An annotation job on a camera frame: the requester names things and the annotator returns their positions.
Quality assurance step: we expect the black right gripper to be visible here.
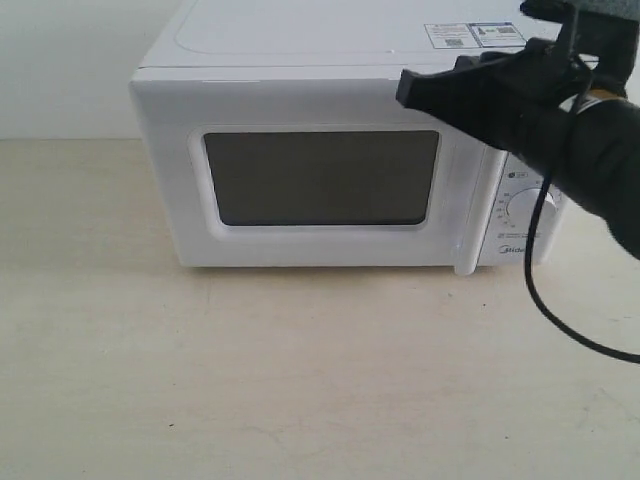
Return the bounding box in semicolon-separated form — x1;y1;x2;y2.
394;37;640;221

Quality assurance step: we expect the white microwave door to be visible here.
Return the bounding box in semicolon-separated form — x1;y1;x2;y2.
130;69;506;273

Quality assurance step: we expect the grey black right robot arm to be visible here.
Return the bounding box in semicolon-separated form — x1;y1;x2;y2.
396;1;639;257

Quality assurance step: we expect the white microwave oven body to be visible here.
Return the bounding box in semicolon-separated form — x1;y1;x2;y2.
129;1;559;275

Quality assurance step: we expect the white blue warning sticker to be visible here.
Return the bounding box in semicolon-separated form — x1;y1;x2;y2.
424;22;526;50

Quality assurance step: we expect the lower white control knob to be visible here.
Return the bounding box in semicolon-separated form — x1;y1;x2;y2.
506;188;559;231

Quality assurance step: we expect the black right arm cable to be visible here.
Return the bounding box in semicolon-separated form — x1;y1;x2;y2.
522;9;640;364

